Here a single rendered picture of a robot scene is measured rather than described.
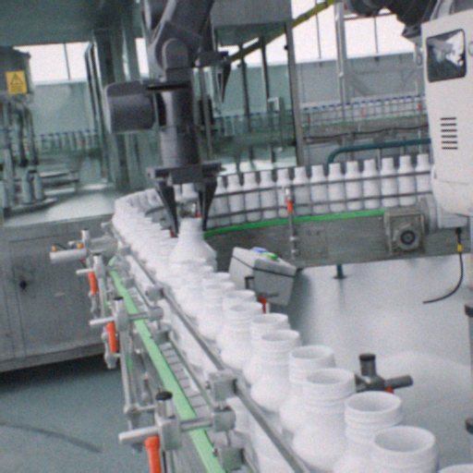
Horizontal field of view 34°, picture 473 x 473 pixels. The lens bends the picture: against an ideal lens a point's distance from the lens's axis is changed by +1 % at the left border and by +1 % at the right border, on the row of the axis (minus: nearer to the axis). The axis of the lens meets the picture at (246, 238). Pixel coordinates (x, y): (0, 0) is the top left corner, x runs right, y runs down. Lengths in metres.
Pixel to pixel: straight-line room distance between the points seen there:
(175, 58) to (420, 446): 0.71
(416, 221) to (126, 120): 1.61
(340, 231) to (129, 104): 1.65
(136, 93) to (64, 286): 3.23
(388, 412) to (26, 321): 3.86
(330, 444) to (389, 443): 0.09
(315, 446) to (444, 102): 1.04
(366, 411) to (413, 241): 2.02
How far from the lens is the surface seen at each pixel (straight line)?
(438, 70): 1.52
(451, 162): 1.50
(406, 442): 0.48
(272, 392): 0.66
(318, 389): 0.55
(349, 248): 2.64
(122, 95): 1.08
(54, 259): 1.94
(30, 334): 4.32
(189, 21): 1.08
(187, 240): 1.10
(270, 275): 1.28
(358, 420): 0.50
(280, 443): 0.60
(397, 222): 2.53
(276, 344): 0.65
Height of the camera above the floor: 1.36
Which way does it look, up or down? 9 degrees down
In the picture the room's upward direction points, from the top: 6 degrees counter-clockwise
